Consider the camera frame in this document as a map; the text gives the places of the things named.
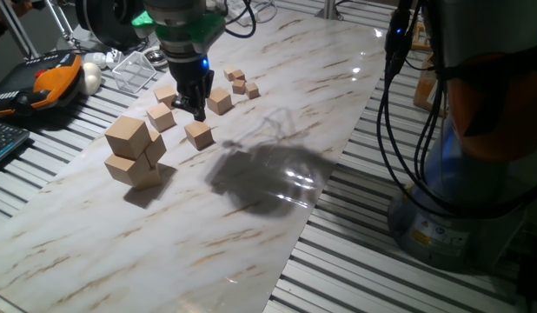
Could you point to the silver round dish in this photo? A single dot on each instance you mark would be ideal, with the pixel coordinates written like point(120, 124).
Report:
point(157, 56)

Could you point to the wooden lattice rack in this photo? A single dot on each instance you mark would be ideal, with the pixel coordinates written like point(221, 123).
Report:
point(418, 37)

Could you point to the white power plug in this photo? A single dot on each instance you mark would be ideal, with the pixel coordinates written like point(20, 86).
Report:
point(101, 58)

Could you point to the white power strip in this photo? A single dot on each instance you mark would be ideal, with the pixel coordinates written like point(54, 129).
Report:
point(240, 6)

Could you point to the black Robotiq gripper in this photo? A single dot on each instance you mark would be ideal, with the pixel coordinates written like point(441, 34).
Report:
point(188, 78)

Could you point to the aluminium profile post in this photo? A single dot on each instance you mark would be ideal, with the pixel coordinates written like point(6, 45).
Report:
point(329, 9)

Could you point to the orange black teach pendant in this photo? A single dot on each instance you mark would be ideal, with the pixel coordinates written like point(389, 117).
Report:
point(47, 82)

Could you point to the clear plastic container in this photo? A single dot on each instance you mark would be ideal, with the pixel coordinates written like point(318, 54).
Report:
point(134, 71)

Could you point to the grey slanted metal pole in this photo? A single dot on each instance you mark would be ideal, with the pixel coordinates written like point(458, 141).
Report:
point(21, 35)

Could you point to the black filament spool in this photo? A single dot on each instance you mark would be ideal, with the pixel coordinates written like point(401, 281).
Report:
point(105, 21)

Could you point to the white round object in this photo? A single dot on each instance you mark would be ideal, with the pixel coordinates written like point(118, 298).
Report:
point(91, 78)

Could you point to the black computer keyboard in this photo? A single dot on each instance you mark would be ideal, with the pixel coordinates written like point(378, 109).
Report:
point(5, 141)

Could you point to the white marble pattern mat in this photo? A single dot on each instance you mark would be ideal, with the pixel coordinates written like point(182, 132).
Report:
point(121, 243)

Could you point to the person's bare hand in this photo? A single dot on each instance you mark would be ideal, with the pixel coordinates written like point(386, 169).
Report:
point(21, 6)

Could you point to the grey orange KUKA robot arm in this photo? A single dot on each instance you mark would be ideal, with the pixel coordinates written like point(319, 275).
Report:
point(481, 43)

